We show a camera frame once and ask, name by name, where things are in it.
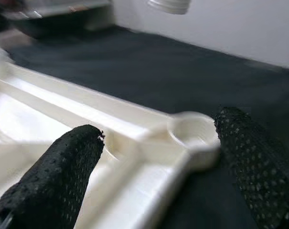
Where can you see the white plastic table top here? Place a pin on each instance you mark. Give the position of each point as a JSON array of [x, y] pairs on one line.
[[134, 186]]

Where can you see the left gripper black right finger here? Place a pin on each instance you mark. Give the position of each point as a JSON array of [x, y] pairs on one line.
[[259, 171]]

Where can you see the white plastic table leg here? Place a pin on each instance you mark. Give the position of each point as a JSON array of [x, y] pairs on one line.
[[169, 6]]

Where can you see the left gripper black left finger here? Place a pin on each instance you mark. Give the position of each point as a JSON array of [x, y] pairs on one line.
[[51, 186]]

